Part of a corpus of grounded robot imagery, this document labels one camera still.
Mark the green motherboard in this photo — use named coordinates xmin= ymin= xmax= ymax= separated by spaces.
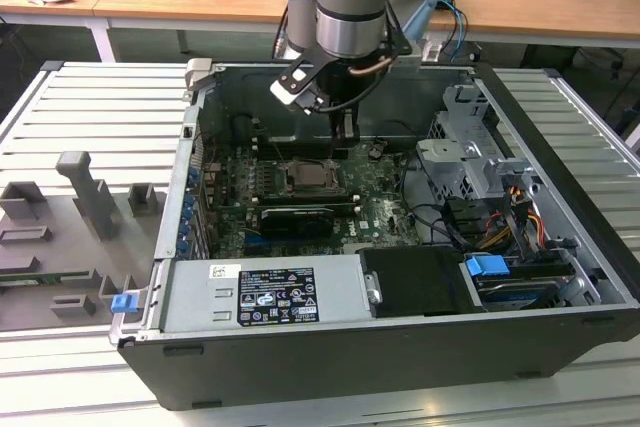
xmin=209 ymin=139 xmax=426 ymax=258

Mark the grey parts rack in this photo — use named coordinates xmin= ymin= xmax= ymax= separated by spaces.
xmin=0 ymin=150 xmax=169 ymax=334

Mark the black wire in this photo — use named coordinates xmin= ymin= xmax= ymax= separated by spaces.
xmin=402 ymin=149 xmax=469 ymax=254

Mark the yellow orange wire bundle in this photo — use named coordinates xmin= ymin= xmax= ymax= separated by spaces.
xmin=478 ymin=186 xmax=545 ymax=254

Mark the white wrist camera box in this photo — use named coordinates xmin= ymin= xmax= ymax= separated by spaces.
xmin=268 ymin=49 xmax=331 ymax=116

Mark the grey power supply unit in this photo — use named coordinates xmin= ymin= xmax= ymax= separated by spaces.
xmin=159 ymin=254 xmax=377 ymax=334

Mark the blue expansion slot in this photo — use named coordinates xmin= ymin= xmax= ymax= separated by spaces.
xmin=242 ymin=226 xmax=281 ymax=256

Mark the black open PC case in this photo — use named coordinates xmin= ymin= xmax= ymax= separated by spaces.
xmin=108 ymin=57 xmax=640 ymax=413

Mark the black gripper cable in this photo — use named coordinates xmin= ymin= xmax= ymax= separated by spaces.
xmin=317 ymin=59 xmax=394 ymax=114

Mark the grey case release handle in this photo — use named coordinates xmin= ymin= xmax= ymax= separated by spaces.
xmin=183 ymin=57 xmax=217 ymax=94

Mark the green RAM stick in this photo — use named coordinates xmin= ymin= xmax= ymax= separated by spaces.
xmin=0 ymin=270 xmax=94 ymax=283

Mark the hard disk in blue carrier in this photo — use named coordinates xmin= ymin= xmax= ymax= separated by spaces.
xmin=462 ymin=254 xmax=576 ymax=312

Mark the black CPU socket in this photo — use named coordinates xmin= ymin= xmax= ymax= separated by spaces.
xmin=282 ymin=158 xmax=348 ymax=197

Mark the blue cable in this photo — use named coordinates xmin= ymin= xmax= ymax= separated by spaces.
xmin=433 ymin=0 xmax=470 ymax=63

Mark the grey metal drive cage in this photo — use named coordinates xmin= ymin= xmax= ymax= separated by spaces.
xmin=414 ymin=84 xmax=542 ymax=209

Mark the expansion slot bracket panel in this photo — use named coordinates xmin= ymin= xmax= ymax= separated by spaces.
xmin=172 ymin=111 xmax=214 ymax=262

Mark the black graphics card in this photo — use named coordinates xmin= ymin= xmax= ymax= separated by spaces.
xmin=258 ymin=205 xmax=337 ymax=241

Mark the blue plastic case latch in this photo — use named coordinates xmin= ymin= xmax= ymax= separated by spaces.
xmin=110 ymin=292 xmax=139 ymax=316

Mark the black RAM slot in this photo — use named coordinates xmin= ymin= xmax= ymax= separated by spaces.
xmin=258 ymin=190 xmax=359 ymax=204
xmin=259 ymin=199 xmax=362 ymax=214
xmin=254 ymin=144 xmax=347 ymax=160
xmin=253 ymin=133 xmax=336 ymax=148

